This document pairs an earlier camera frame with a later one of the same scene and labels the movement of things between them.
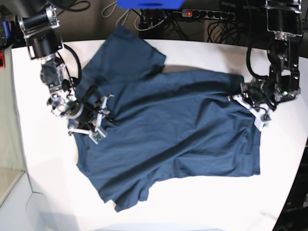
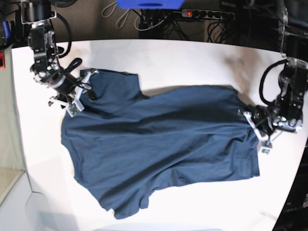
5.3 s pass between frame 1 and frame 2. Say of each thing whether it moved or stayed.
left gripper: moved
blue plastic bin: stayed
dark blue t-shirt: moved
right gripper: moved
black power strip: stayed
